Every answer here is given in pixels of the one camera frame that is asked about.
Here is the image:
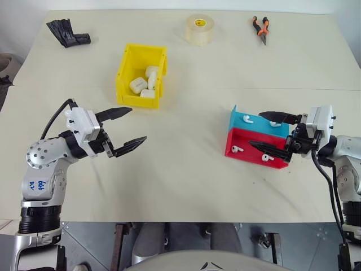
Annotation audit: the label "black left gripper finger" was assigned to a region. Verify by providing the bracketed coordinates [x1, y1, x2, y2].
[95, 107, 133, 125]
[112, 135, 148, 158]

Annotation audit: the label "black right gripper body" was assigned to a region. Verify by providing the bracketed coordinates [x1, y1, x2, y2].
[284, 112, 322, 164]

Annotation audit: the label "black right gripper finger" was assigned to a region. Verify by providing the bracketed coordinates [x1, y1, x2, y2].
[258, 111, 298, 125]
[248, 140, 291, 164]

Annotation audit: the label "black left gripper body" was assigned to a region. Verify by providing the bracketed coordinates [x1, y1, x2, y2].
[89, 119, 116, 159]

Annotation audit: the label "yellow plastic bin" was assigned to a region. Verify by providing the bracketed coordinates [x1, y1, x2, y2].
[115, 42, 169, 110]

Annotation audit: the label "blue plastic tray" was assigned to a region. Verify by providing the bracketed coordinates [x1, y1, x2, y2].
[228, 104, 290, 139]

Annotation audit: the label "red plastic tray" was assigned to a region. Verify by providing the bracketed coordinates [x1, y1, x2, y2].
[224, 127, 290, 170]

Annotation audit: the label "orange black pliers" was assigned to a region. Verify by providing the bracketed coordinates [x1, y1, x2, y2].
[252, 16, 269, 46]

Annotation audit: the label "dark grey rounded shape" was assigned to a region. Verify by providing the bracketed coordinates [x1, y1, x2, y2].
[132, 222, 170, 257]
[207, 222, 243, 255]

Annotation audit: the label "dark metal table leg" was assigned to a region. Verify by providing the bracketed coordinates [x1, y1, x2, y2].
[270, 233, 284, 266]
[111, 222, 127, 271]

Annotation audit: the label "clear tape roll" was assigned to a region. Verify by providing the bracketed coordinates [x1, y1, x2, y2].
[185, 14, 217, 46]

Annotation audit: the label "silver robot torso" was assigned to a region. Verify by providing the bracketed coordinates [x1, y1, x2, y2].
[131, 250, 294, 271]

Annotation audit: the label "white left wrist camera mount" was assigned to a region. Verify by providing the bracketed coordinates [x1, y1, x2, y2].
[64, 106, 102, 158]

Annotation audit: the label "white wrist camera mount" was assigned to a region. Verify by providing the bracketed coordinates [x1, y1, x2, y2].
[306, 104, 336, 139]
[64, 106, 102, 158]

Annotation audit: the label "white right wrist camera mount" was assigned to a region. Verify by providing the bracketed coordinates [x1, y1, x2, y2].
[306, 104, 336, 139]

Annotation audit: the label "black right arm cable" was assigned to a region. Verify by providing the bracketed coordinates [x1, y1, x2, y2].
[310, 148, 353, 271]

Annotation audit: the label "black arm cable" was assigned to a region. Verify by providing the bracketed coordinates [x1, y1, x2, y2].
[310, 148, 353, 271]
[40, 98, 78, 141]

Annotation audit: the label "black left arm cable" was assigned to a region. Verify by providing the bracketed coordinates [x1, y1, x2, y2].
[40, 98, 78, 141]

